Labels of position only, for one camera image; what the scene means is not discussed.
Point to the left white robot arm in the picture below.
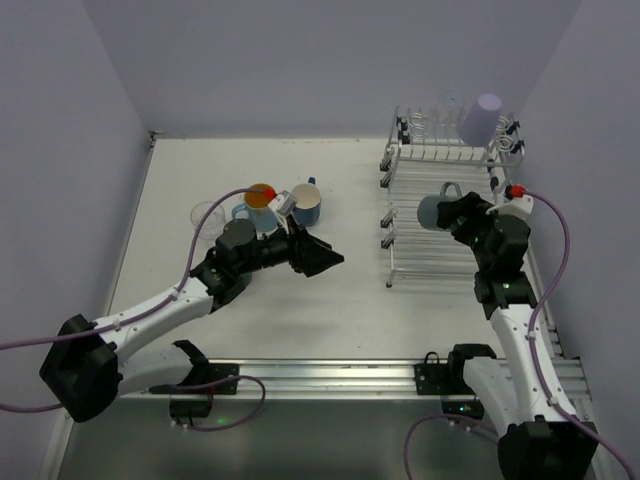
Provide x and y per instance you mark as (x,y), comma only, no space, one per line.
(91,363)

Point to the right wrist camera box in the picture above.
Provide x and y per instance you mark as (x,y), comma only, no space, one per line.
(517,202)

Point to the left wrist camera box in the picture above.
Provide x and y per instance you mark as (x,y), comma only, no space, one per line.
(283,204)

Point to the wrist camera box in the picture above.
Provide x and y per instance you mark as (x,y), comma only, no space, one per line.
(283,204)
(517,202)

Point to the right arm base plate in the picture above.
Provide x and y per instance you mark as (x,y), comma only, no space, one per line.
(431,376)

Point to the lavender plastic cup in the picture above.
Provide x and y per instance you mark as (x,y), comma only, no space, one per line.
(480,122)

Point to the dark blue faceted mug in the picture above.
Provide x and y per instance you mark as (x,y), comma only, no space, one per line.
(308,206)

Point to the aluminium mounting rail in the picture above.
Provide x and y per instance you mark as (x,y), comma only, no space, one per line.
(325,377)

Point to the dark teal mug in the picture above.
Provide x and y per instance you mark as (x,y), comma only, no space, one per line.
(426,211)

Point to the clear glass on rack top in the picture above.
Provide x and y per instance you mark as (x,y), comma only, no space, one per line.
(446,115)

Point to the clear faceted glass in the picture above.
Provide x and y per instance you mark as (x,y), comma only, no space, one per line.
(209,223)

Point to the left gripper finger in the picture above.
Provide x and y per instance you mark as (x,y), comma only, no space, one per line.
(308,243)
(315,259)

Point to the light blue butterfly mug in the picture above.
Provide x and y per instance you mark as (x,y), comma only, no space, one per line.
(255,208)

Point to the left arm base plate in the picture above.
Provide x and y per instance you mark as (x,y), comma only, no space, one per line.
(225,377)

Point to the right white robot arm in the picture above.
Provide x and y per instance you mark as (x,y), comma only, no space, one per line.
(539,433)

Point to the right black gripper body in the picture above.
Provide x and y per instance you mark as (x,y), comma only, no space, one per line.
(461,215)

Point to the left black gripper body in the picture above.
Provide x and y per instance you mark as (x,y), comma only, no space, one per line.
(299,250)

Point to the silver metal dish rack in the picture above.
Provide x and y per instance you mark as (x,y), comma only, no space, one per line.
(415,164)

